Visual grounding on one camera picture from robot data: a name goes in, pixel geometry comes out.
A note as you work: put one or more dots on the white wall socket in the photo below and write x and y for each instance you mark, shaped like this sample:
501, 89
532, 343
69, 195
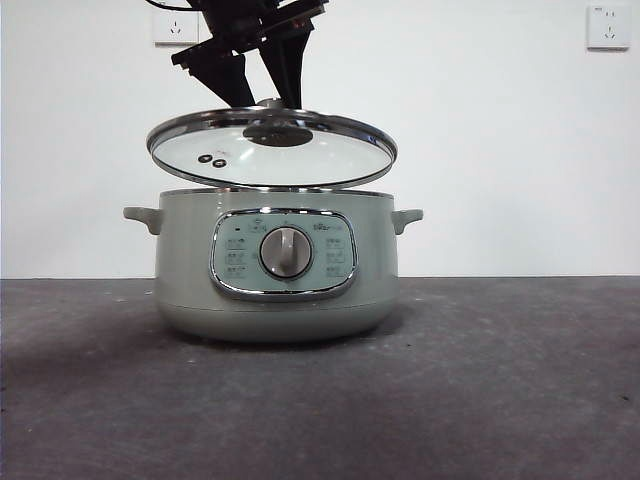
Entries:
172, 27
607, 27

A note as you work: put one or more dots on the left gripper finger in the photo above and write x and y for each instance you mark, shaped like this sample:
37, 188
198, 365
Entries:
292, 60
227, 82

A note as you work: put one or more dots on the glass lid with green knob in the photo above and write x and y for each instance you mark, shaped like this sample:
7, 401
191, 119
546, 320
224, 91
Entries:
310, 160

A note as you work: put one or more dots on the green electric cooking pot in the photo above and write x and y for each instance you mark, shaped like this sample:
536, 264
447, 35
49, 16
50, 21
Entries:
185, 260

